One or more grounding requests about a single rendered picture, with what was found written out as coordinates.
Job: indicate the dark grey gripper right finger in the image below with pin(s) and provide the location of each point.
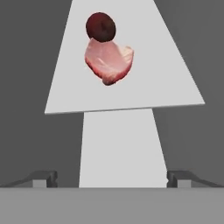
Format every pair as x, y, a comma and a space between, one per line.
178, 178

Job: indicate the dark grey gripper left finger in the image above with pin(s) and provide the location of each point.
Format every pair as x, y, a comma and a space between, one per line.
46, 178

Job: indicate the white freezer floor panel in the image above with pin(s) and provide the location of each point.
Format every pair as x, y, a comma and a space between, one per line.
122, 148

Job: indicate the white freezer shelf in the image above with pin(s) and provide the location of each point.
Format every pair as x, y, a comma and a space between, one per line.
163, 73

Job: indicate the pink raw steak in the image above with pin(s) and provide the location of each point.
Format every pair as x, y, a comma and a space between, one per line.
108, 60

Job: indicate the dark red round fruit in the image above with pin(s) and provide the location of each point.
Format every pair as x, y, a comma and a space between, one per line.
100, 26

